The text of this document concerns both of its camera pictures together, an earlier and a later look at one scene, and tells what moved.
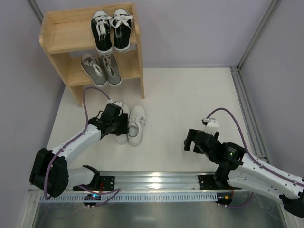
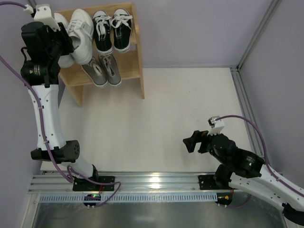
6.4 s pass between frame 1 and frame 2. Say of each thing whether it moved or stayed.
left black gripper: moved
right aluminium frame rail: stayed
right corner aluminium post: stayed
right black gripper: stayed
